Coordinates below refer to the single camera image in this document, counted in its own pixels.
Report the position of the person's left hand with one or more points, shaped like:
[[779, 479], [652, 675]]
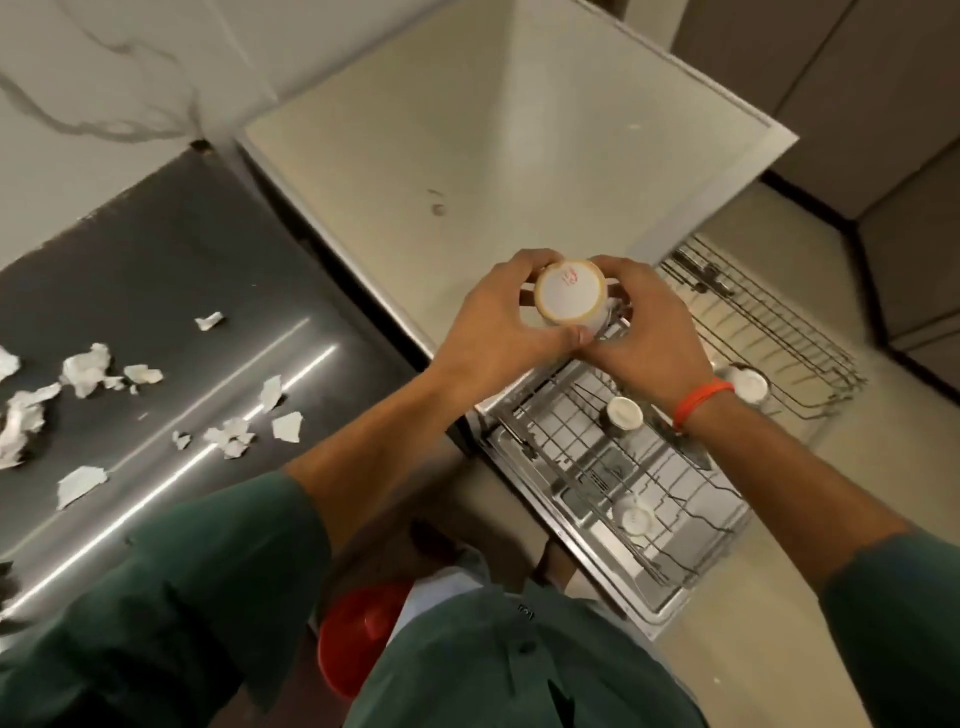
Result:
[[487, 330]]

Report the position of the person's right hand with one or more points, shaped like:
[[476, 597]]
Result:
[[652, 337]]

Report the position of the person's left thumb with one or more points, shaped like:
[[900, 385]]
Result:
[[559, 343]]

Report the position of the person's right thumb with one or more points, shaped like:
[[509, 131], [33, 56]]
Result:
[[600, 343]]

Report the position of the white cup with gold rim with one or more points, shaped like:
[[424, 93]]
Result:
[[570, 294]]

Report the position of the person's right forearm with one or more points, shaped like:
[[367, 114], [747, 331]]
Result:
[[787, 487]]

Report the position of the person's left forearm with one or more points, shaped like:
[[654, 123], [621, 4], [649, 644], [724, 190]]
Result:
[[375, 457]]

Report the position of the small white cup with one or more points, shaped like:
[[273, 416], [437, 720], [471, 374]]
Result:
[[622, 416], [636, 517], [748, 384]]

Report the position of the orange wristband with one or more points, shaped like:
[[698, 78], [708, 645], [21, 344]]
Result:
[[697, 399]]

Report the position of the steel dishwasher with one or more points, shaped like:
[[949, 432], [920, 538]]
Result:
[[487, 150]]

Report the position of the grey cabinets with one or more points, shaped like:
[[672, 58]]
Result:
[[862, 112]]

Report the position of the red plastic bucket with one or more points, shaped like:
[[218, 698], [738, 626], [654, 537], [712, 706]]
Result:
[[356, 634]]

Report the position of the green shirt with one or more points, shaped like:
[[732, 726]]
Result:
[[225, 600]]

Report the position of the scattered torn white paper scraps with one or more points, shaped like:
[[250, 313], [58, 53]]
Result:
[[86, 369]]

